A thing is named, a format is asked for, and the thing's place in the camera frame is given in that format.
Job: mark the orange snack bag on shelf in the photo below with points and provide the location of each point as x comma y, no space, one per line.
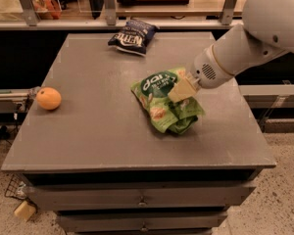
47,6

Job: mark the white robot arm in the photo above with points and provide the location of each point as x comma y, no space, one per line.
266,32

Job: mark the lower grey drawer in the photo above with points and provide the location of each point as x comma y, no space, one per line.
141,221

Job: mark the upper grey drawer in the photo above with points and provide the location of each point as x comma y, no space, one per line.
109,196

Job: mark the metal shelf frame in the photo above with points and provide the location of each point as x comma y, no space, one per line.
197,14

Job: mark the dark blue kettle chip bag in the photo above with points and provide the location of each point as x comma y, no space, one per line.
134,37

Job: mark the grey drawer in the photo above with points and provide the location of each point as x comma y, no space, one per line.
109,196
141,221

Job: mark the black wire basket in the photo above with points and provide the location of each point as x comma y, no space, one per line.
15,189

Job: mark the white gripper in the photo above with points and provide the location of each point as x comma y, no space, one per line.
206,69

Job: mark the green rice chip bag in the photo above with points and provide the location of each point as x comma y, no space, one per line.
165,115

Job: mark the yellow sponge block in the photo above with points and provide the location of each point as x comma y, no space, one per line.
25,210

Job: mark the grey drawer cabinet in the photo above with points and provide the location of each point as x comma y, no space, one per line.
100,134

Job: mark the orange fruit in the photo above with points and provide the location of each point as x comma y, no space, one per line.
48,98

